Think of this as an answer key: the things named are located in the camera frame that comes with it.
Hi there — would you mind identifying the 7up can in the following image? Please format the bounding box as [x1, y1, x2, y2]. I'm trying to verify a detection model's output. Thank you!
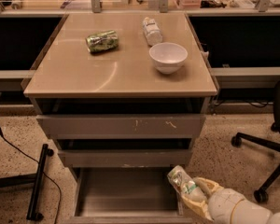
[167, 165, 206, 203]

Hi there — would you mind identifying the grey bottom drawer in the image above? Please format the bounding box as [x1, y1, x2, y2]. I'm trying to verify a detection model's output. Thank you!
[63, 167, 192, 224]

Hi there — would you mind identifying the beige drawer cabinet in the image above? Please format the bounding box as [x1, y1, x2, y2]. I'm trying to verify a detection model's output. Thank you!
[24, 13, 217, 178]

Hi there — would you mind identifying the black office chair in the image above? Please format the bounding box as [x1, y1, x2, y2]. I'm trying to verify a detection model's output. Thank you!
[231, 81, 280, 203]

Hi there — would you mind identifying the green soda can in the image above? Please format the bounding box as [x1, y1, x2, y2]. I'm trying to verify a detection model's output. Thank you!
[86, 30, 119, 53]

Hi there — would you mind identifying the grey top drawer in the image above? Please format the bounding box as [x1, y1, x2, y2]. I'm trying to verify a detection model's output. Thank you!
[37, 98, 205, 140]

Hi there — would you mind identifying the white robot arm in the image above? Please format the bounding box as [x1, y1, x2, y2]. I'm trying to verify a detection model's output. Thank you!
[180, 177, 280, 224]

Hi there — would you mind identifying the white bowl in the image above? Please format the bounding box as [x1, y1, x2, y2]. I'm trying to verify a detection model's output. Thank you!
[149, 42, 188, 75]

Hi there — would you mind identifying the grey middle drawer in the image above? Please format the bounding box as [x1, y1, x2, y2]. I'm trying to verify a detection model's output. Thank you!
[58, 138, 192, 168]

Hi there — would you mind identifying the black stand with cable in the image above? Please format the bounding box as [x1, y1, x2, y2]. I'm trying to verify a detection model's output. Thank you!
[0, 92, 62, 221]

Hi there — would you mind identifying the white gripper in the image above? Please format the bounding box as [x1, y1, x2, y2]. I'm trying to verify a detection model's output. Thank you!
[181, 177, 245, 222]

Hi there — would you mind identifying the grey drawer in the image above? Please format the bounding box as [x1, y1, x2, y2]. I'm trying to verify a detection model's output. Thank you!
[58, 138, 192, 168]
[37, 98, 205, 140]
[63, 167, 192, 224]

